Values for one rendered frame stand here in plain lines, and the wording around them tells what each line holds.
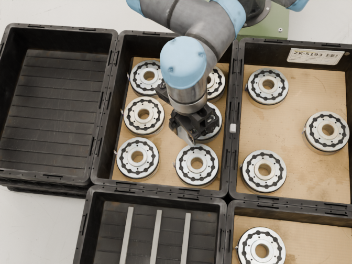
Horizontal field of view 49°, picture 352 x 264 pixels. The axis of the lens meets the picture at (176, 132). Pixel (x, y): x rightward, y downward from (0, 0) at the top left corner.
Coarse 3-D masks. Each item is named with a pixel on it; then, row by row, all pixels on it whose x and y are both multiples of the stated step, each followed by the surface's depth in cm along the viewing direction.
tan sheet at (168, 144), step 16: (224, 64) 103; (128, 96) 101; (224, 96) 99; (224, 112) 98; (160, 144) 96; (176, 144) 95; (208, 144) 95; (160, 160) 94; (160, 176) 93; (176, 176) 92
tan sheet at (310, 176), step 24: (288, 72) 101; (312, 72) 100; (336, 72) 100; (288, 96) 98; (312, 96) 98; (336, 96) 97; (240, 120) 96; (264, 120) 96; (288, 120) 96; (240, 144) 94; (264, 144) 94; (288, 144) 94; (264, 168) 92; (288, 168) 91; (312, 168) 91; (336, 168) 91; (240, 192) 90; (288, 192) 89; (312, 192) 89; (336, 192) 89
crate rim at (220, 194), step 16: (128, 32) 96; (144, 32) 96; (160, 32) 96; (112, 80) 91; (112, 96) 90; (96, 144) 86; (96, 160) 84; (224, 160) 83; (96, 176) 83; (224, 176) 81; (176, 192) 81; (192, 192) 81; (208, 192) 80; (224, 192) 80
